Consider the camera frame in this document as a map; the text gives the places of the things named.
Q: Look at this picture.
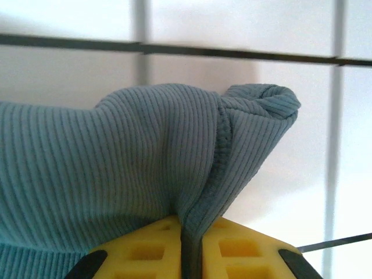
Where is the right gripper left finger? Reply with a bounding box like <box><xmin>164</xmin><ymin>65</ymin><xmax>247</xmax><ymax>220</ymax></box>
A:
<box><xmin>66</xmin><ymin>214</ymin><xmax>184</xmax><ymax>279</ymax></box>

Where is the plain blue tank top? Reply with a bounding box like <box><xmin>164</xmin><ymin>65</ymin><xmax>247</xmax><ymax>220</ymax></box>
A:
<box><xmin>0</xmin><ymin>83</ymin><xmax>302</xmax><ymax>279</ymax></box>

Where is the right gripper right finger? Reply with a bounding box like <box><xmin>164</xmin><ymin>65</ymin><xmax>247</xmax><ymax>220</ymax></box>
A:
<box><xmin>201</xmin><ymin>216</ymin><xmax>323</xmax><ymax>279</ymax></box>

